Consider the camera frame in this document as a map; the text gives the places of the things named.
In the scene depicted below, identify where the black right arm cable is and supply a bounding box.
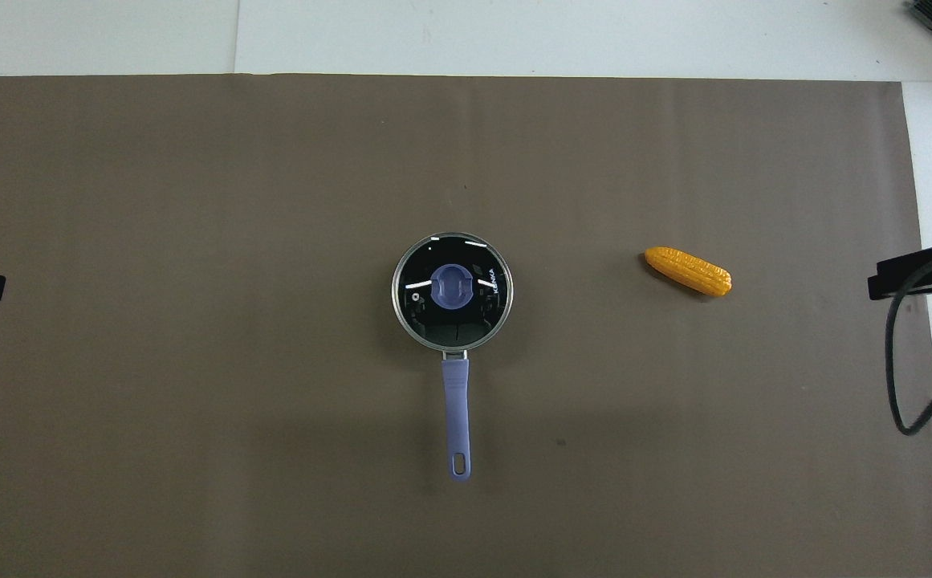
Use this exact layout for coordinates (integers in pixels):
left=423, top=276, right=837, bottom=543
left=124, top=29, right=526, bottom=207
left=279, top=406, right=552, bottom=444
left=884, top=246, right=932, bottom=437

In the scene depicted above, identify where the brown table mat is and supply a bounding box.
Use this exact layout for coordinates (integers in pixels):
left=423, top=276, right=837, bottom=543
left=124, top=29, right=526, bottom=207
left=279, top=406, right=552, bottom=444
left=0, top=75, right=932, bottom=578

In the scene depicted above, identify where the yellow toy corn cob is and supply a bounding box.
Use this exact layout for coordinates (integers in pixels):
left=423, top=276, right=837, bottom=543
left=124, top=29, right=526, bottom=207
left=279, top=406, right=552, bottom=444
left=645, top=246, right=732, bottom=300

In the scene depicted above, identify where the glass lid with blue knob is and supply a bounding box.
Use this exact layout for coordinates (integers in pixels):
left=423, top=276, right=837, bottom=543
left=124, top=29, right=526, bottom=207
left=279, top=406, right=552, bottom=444
left=393, top=234, right=512, bottom=352

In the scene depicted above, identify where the blue saucepan with long handle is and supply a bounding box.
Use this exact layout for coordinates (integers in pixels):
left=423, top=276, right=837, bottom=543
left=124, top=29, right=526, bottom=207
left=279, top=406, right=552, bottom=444
left=391, top=233, right=515, bottom=482

